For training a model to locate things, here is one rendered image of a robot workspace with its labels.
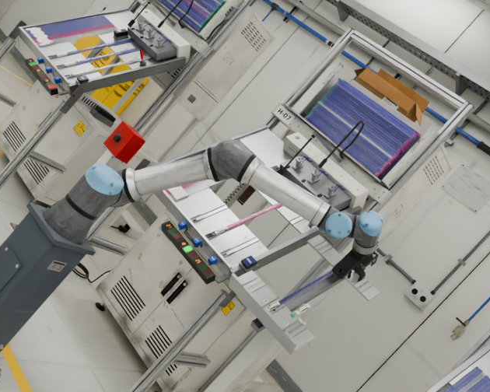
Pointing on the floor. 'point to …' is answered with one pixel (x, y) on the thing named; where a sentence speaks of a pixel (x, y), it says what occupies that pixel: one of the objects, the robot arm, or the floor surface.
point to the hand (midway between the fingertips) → (350, 279)
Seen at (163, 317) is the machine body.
